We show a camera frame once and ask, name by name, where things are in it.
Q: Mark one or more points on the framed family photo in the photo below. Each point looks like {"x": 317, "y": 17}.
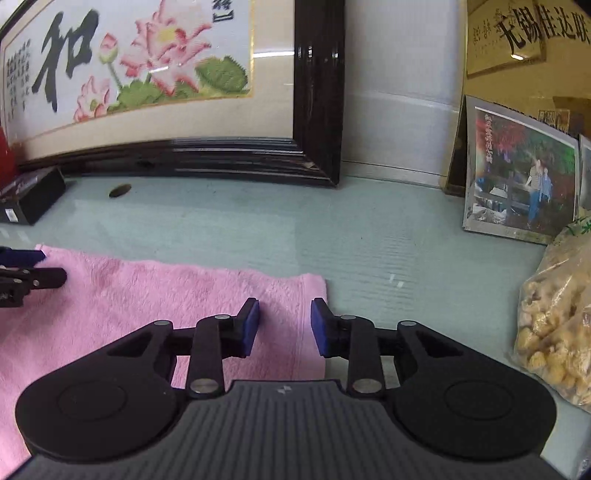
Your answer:
{"x": 522, "y": 175}

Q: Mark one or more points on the gold plaque with characters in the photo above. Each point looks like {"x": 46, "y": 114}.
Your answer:
{"x": 532, "y": 57}

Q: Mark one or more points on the plastic bag of snacks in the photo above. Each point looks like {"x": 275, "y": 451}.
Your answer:
{"x": 553, "y": 334}

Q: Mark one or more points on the pink towel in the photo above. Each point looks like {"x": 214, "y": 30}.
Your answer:
{"x": 105, "y": 298}

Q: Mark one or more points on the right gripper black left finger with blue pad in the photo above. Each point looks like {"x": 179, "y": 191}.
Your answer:
{"x": 128, "y": 394}

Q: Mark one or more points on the dark coin on table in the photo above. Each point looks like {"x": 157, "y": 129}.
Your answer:
{"x": 119, "y": 190}

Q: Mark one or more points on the red blender base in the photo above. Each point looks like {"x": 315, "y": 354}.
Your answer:
{"x": 8, "y": 167}

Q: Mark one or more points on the framed lotus calligraphy picture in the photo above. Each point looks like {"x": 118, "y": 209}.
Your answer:
{"x": 230, "y": 89}

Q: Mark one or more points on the black small box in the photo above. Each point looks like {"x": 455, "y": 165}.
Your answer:
{"x": 30, "y": 195}

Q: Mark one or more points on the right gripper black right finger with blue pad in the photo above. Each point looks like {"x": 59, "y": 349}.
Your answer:
{"x": 444, "y": 395}

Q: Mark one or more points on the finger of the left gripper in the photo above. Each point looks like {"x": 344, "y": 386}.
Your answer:
{"x": 16, "y": 284}
{"x": 19, "y": 258}

